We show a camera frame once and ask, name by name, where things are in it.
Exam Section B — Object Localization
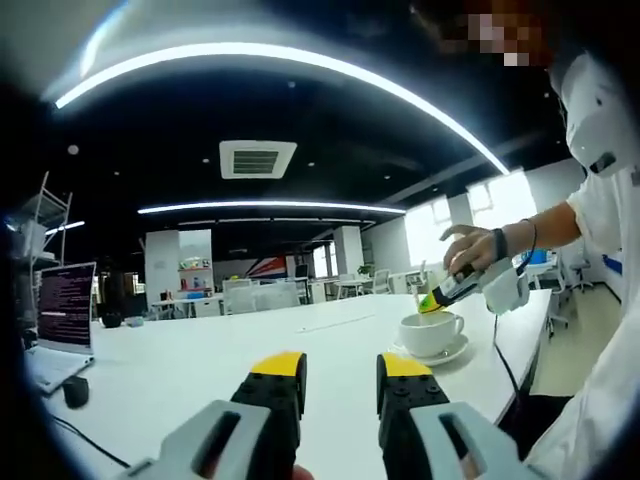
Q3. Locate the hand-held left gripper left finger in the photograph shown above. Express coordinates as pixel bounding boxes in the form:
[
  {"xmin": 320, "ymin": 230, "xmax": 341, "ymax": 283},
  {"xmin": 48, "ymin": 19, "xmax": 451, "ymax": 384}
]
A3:
[{"xmin": 124, "ymin": 350, "xmax": 307, "ymax": 480}]

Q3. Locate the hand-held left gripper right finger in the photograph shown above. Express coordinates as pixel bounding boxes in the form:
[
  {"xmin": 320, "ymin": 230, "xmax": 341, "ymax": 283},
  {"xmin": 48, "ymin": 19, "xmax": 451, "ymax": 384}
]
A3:
[{"xmin": 375, "ymin": 352, "xmax": 544, "ymax": 480}]

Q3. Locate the white coffee cup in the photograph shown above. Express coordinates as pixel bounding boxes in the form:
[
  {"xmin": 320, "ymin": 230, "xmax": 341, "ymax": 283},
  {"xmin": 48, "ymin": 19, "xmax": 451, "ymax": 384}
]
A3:
[{"xmin": 398, "ymin": 310, "xmax": 466, "ymax": 358}]

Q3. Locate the white saucer coffee tray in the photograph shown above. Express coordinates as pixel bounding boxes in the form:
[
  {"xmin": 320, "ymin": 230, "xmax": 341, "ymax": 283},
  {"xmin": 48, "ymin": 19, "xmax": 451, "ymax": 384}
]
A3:
[{"xmin": 389, "ymin": 333, "xmax": 471, "ymax": 367}]

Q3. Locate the white tabletop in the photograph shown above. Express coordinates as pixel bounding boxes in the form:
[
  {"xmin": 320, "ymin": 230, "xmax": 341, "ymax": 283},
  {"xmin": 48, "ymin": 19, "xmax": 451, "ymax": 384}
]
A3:
[{"xmin": 39, "ymin": 292, "xmax": 554, "ymax": 480}]

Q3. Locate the person's right hand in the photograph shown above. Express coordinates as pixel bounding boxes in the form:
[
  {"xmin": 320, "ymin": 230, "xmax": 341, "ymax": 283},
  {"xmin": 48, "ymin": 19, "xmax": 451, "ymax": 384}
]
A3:
[{"xmin": 440, "ymin": 223, "xmax": 507, "ymax": 275}]

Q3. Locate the bright window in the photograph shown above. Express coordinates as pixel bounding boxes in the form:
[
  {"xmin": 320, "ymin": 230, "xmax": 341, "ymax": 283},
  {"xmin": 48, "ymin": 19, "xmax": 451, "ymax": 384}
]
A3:
[
  {"xmin": 466, "ymin": 171, "xmax": 537, "ymax": 232},
  {"xmin": 405, "ymin": 203, "xmax": 447, "ymax": 267}
]

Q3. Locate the person in white shirt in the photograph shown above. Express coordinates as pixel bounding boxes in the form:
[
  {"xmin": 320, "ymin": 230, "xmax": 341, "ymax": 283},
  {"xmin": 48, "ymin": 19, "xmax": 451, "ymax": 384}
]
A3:
[{"xmin": 524, "ymin": 167, "xmax": 640, "ymax": 480}]

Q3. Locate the person's dark trouser leg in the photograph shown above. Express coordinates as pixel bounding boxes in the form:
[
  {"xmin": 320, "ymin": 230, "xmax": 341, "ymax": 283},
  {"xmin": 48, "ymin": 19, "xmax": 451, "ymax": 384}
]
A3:
[{"xmin": 499, "ymin": 393, "xmax": 576, "ymax": 461}]

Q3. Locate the white partition desk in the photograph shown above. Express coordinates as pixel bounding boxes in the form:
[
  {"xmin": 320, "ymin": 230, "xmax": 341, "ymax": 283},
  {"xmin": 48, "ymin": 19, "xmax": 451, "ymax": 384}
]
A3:
[{"xmin": 221, "ymin": 278, "xmax": 307, "ymax": 317}]

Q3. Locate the shelf with colourful items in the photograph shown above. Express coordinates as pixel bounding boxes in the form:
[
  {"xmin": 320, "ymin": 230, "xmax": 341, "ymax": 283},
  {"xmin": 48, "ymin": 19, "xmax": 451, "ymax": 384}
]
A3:
[{"xmin": 177, "ymin": 256, "xmax": 215, "ymax": 295}]

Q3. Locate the black computer mouse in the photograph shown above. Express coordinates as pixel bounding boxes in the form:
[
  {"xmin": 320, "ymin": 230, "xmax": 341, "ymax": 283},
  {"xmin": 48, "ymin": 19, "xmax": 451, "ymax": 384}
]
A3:
[{"xmin": 62, "ymin": 374, "xmax": 91, "ymax": 410}]

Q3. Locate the white worn chest device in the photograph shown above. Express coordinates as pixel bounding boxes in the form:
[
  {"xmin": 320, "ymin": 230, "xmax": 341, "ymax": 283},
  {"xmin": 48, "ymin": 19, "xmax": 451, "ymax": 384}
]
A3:
[{"xmin": 563, "ymin": 52, "xmax": 637, "ymax": 180}]

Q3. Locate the open silver laptop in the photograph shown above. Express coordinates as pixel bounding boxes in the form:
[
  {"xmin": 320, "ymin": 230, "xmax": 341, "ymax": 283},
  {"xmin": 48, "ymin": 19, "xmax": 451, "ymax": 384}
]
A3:
[{"xmin": 24, "ymin": 261, "xmax": 98, "ymax": 396}]

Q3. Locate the ceiling air conditioner vent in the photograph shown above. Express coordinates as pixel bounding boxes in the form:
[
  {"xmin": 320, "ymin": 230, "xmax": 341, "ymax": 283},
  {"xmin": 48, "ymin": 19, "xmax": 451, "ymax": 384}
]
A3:
[{"xmin": 218, "ymin": 140, "xmax": 299, "ymax": 181}]

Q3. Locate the small ceiling light strip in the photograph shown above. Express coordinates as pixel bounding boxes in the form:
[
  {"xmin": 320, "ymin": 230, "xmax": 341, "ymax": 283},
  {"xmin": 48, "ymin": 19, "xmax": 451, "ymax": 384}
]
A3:
[{"xmin": 44, "ymin": 220, "xmax": 87, "ymax": 237}]

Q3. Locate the white metal shelf rack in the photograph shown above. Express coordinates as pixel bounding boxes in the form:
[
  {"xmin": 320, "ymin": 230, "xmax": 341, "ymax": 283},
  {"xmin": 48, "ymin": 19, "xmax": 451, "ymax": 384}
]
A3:
[{"xmin": 9, "ymin": 170, "xmax": 74, "ymax": 281}]

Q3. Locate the long curved ceiling light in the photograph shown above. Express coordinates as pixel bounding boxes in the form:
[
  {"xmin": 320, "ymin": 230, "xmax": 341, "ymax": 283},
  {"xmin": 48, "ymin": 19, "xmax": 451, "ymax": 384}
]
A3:
[{"xmin": 53, "ymin": 41, "xmax": 512, "ymax": 175}]

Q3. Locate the black wrist strap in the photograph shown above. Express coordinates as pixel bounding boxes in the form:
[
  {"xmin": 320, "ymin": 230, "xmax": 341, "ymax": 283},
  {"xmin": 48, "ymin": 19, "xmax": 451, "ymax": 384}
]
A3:
[{"xmin": 491, "ymin": 227, "xmax": 510, "ymax": 262}]

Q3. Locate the thin dark bracelet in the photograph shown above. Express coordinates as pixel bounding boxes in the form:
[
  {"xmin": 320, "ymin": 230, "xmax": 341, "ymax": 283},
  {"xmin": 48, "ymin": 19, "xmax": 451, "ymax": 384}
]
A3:
[{"xmin": 518, "ymin": 217, "xmax": 539, "ymax": 252}]

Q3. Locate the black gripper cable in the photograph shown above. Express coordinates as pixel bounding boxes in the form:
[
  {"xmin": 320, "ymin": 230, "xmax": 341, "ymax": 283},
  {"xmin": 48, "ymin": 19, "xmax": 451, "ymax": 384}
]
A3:
[{"xmin": 492, "ymin": 310, "xmax": 525, "ymax": 404}]

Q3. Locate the table cable slot cover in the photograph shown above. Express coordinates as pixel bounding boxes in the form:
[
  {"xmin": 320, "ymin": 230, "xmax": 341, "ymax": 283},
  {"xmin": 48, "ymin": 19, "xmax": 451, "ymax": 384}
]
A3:
[{"xmin": 295, "ymin": 313, "xmax": 377, "ymax": 335}]

